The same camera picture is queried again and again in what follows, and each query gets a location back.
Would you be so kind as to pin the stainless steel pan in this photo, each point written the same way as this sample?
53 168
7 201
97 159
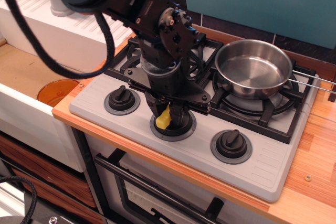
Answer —
256 70

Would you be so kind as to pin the black middle stove knob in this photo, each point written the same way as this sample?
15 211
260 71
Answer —
174 134

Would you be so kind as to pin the grey toy faucet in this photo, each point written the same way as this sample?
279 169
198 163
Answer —
59 9

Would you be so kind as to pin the black burner grate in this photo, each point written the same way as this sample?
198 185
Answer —
200 60
281 117

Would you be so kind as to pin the black right burner grate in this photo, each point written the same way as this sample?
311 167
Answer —
281 117

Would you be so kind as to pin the black right stove knob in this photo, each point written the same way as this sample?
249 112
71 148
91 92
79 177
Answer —
231 147

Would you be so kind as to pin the wooden drawer fronts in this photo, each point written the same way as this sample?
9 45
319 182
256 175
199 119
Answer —
56 184

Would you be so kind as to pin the black left burner grate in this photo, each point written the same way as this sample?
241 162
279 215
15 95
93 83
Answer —
200 60

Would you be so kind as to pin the orange plastic plate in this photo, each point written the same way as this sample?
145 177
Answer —
52 93

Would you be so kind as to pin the black left stove knob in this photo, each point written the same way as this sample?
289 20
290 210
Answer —
121 101

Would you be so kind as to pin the black stove knob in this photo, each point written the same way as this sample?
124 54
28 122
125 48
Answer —
121 101
231 147
174 134

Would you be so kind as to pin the grey toy stove top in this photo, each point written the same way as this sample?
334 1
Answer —
262 175

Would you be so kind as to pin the oven door with handle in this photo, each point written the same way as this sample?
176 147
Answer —
153 204

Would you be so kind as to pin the white toy sink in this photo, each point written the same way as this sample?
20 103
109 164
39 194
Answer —
74 41

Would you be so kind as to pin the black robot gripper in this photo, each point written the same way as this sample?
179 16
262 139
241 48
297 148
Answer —
172 86

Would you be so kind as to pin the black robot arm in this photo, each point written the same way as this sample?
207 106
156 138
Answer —
166 39

